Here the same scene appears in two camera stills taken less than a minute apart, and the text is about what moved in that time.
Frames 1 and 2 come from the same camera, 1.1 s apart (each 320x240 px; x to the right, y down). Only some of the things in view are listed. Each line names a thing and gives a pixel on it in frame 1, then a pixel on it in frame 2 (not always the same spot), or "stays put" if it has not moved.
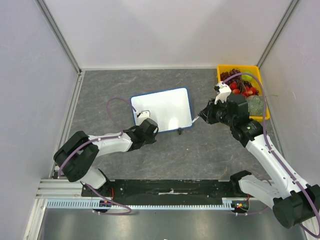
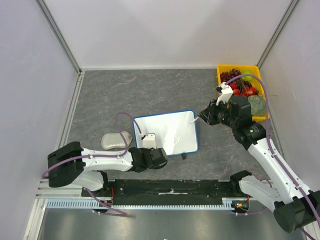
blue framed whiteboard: [170, 110] -> [173, 131]
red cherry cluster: [244, 90] stays put
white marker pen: [197, 117] stays put
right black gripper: [208, 114] stays put
